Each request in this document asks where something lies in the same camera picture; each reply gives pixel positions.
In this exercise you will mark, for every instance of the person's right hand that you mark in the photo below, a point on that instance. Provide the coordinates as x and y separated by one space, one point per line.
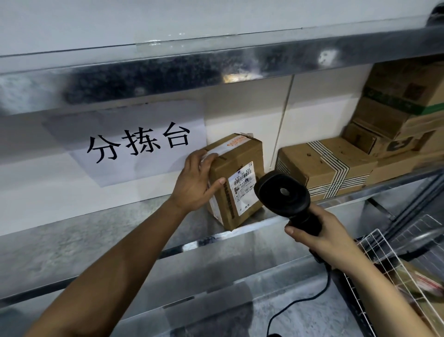
333 243

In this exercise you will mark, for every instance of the person's left hand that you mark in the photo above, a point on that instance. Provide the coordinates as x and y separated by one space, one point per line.
194 180

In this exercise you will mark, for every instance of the box with red-white tape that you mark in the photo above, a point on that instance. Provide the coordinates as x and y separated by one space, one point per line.
242 152

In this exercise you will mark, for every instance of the black barcode scanner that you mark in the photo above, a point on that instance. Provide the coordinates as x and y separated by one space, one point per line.
277 191

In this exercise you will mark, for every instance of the stack of cardboard boxes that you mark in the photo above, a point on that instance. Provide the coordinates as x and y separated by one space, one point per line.
381 170

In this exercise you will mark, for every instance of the box with striped tape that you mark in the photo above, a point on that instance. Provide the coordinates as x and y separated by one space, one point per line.
301 159

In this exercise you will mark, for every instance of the red white label cardboard box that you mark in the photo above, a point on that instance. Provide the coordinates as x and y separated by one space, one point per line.
426 281

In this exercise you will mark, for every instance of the box with green post logo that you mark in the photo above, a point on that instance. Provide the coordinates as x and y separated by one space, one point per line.
399 80

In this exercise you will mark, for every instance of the person's left forearm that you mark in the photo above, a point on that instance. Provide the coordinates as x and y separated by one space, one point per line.
111 270

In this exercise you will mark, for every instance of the person's right forearm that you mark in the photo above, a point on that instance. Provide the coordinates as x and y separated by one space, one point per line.
385 298

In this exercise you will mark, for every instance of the metal shelving rack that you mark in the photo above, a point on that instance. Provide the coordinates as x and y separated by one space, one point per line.
104 243

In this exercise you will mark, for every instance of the white paper sign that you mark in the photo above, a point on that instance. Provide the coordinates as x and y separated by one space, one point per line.
121 166

